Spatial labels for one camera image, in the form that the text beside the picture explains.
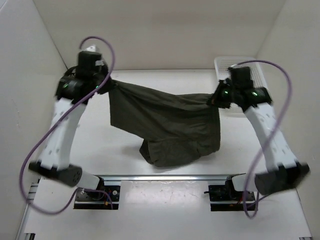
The aluminium frame rail left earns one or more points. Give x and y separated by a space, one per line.
23 234

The olive green shorts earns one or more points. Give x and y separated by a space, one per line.
177 129

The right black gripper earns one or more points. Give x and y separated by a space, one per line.
215 99

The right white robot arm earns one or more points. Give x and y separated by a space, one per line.
276 168

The aluminium front rail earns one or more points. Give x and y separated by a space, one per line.
165 177

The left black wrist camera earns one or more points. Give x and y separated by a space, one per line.
89 62

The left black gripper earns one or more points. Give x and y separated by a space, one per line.
109 85

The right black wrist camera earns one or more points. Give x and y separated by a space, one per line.
241 77

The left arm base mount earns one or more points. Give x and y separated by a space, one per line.
106 200

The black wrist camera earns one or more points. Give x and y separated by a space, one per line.
241 77
89 62

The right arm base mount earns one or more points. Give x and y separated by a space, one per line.
223 199

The white perforated plastic basket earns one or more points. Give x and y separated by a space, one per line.
252 67

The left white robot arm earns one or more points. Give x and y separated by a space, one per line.
54 161

